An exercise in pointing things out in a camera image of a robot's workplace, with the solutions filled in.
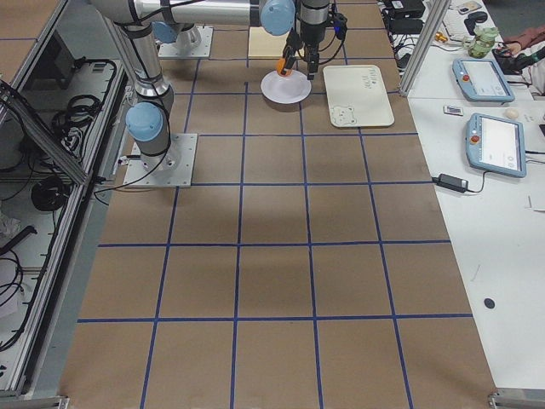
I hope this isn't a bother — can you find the upper blue teach pendant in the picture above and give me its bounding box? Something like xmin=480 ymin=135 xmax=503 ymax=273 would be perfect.
xmin=451 ymin=59 xmax=515 ymax=103

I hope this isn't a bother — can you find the black power adapter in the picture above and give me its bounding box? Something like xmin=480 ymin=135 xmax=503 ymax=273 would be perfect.
xmin=432 ymin=173 xmax=468 ymax=193

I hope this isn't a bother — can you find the lower blue teach pendant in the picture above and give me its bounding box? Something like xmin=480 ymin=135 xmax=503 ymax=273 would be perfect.
xmin=465 ymin=113 xmax=527 ymax=178

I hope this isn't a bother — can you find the gold metal cylinder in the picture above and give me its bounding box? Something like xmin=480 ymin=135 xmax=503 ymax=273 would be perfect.
xmin=434 ymin=32 xmax=449 ymax=43

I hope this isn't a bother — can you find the bamboo cutting board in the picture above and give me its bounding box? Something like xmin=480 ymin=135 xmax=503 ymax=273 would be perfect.
xmin=248 ymin=27 xmax=288 ymax=59

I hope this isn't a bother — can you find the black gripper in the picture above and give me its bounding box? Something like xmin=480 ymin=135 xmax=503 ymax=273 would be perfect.
xmin=282 ymin=0 xmax=330 ymax=80

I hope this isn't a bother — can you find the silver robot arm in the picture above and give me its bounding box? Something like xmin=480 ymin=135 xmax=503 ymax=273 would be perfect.
xmin=91 ymin=1 xmax=346 ymax=102
xmin=152 ymin=21 xmax=202 ymax=49

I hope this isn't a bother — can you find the cream bear tray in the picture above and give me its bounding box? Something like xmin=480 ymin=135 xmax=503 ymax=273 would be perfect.
xmin=323 ymin=65 xmax=394 ymax=128

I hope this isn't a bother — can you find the white round plate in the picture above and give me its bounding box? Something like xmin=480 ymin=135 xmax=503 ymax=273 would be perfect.
xmin=261 ymin=71 xmax=312 ymax=104

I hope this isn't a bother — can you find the blue teach pendant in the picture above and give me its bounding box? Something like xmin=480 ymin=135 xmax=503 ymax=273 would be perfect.
xmin=465 ymin=113 xmax=527 ymax=178
xmin=451 ymin=59 xmax=515 ymax=103

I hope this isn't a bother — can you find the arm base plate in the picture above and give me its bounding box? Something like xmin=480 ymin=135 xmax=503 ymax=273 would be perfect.
xmin=158 ymin=26 xmax=214 ymax=60
xmin=123 ymin=133 xmax=198 ymax=188

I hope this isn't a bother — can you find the aluminium frame post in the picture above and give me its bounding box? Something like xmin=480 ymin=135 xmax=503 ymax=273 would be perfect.
xmin=399 ymin=0 xmax=451 ymax=96

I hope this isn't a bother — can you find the orange fruit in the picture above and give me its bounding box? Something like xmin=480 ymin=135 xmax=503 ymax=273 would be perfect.
xmin=276 ymin=57 xmax=295 ymax=78

